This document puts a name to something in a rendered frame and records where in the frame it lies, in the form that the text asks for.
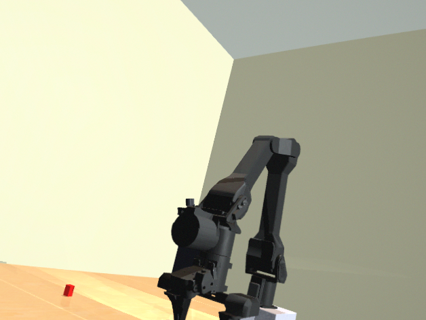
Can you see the small red block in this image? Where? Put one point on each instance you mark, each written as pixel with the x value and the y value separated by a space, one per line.
pixel 68 291

